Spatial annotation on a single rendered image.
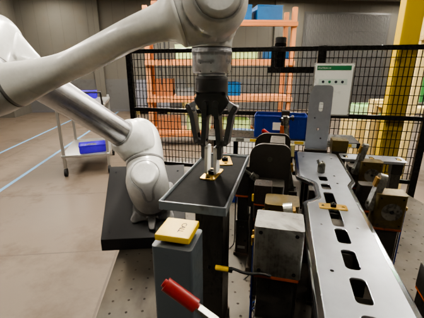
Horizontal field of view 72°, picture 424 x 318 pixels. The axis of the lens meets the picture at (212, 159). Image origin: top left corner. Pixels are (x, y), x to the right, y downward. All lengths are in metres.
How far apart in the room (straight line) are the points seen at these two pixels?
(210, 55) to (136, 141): 0.60
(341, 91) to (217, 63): 1.37
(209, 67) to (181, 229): 0.35
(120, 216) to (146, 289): 0.36
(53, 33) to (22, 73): 10.68
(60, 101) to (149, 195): 0.43
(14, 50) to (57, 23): 10.50
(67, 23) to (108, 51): 10.71
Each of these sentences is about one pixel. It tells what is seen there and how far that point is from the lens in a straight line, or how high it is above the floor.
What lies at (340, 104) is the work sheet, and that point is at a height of 1.22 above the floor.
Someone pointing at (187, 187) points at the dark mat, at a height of 1.16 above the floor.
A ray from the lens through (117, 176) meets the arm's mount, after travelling 1.41.
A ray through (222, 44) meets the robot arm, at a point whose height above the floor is 1.47.
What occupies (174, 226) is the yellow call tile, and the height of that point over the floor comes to 1.16.
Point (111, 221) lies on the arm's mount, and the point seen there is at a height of 0.80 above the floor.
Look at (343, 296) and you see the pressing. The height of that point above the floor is 1.00.
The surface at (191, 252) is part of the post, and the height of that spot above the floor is 1.14.
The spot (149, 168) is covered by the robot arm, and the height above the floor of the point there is 1.07.
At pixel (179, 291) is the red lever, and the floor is 1.13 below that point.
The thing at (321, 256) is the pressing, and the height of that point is 1.00.
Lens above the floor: 1.42
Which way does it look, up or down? 17 degrees down
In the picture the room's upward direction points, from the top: straight up
